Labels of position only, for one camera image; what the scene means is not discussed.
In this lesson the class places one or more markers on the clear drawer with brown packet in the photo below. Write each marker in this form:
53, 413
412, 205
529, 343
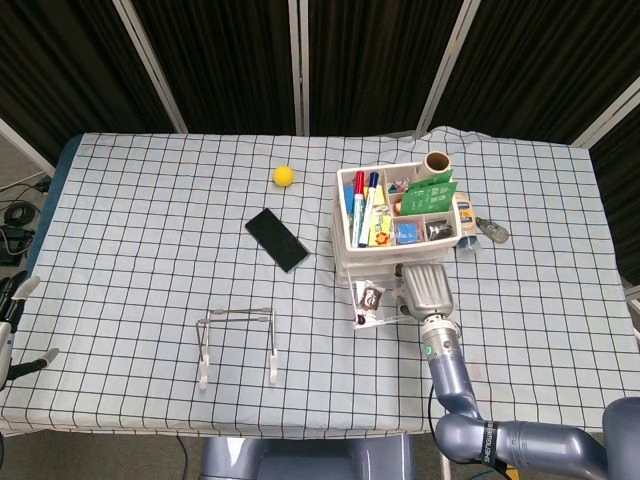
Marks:
387, 314

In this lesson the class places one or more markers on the black folding screen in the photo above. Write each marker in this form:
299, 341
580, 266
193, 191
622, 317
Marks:
303, 65

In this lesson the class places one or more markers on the blue plastic pack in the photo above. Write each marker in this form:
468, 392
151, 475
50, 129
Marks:
406, 233

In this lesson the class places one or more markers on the black small clips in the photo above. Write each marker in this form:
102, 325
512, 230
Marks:
440, 229

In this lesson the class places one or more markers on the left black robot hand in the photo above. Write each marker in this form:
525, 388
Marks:
12, 310

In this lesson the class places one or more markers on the blue-grey robot torso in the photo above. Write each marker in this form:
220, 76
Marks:
310, 460

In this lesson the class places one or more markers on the yellow snack packet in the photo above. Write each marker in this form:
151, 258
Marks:
382, 237

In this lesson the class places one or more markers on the white plastic drawer organizer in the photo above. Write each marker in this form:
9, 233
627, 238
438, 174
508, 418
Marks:
400, 252

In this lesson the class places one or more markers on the cream tube with blue cap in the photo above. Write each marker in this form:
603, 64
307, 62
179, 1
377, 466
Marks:
467, 215

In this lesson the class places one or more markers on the red cap marker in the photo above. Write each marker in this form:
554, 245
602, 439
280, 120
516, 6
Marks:
359, 200

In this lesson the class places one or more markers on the blue checkered tablecloth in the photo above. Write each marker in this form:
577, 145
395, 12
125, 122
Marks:
150, 275

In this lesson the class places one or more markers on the yellow ball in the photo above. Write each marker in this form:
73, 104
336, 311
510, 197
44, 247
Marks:
283, 176

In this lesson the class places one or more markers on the blue cap marker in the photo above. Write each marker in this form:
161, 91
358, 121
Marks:
370, 205

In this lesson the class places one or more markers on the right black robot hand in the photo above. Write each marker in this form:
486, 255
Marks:
427, 290

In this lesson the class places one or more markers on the black smartphone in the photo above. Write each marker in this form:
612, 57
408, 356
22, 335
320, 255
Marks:
276, 247

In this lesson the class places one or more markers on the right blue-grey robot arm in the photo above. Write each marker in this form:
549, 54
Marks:
450, 380

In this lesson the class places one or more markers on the green tea packet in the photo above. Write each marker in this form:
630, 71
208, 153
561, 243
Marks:
430, 197

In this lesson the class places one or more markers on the cardboard tube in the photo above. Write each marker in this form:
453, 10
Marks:
438, 167

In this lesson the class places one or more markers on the brown snack packet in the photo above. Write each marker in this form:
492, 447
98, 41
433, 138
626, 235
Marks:
371, 298

